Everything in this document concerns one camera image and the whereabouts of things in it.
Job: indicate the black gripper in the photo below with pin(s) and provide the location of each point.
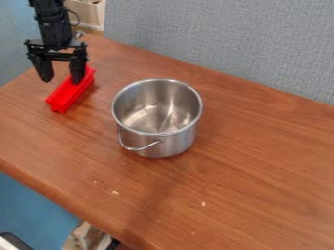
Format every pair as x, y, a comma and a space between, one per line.
42, 55

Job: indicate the stainless steel pot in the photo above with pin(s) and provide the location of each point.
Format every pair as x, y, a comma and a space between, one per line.
157, 112

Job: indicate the black and white device corner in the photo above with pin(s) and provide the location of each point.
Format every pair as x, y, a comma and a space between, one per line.
13, 243

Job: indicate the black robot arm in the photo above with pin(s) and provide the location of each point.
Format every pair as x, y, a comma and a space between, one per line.
58, 44

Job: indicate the light wooden frame under table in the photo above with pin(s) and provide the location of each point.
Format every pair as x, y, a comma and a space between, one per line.
88, 238

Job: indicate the red plastic block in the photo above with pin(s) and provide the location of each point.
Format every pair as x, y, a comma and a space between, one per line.
69, 91

